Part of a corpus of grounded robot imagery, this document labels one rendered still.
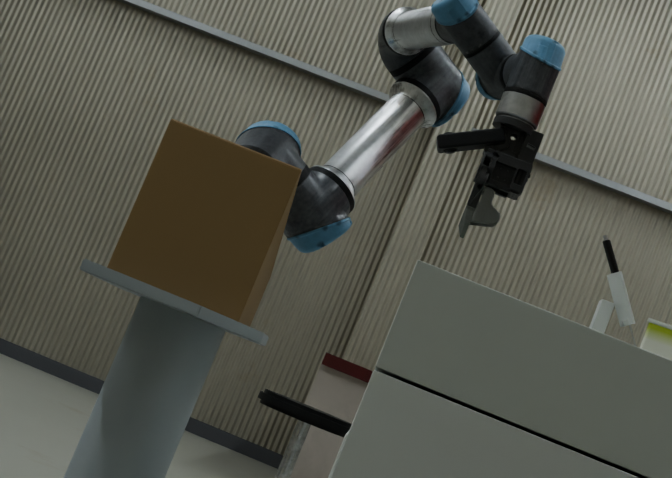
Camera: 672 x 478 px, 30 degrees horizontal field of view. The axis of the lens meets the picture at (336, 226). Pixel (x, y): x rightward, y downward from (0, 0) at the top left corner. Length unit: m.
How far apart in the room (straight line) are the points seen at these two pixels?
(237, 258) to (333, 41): 9.20
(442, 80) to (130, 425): 0.95
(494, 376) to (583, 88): 9.78
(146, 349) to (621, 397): 0.88
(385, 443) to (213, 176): 0.75
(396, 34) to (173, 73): 8.94
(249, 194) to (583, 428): 0.81
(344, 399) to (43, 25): 5.18
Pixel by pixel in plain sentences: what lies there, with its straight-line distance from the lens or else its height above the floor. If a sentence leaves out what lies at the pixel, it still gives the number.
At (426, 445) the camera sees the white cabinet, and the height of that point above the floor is 0.75.
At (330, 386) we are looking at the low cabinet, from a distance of 8.04.
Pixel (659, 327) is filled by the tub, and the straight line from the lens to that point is 1.80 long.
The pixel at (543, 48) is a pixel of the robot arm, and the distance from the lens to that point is 2.14.
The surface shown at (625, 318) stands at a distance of 1.92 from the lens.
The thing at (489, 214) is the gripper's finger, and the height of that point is 1.14.
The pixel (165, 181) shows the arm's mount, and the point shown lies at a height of 1.00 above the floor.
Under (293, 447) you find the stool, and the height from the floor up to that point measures 0.55.
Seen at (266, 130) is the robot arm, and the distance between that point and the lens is 2.34.
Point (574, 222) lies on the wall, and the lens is 11.05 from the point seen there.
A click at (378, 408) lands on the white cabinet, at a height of 0.77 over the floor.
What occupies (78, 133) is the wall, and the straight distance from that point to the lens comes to 11.40.
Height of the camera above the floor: 0.77
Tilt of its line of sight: 7 degrees up
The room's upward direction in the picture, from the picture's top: 22 degrees clockwise
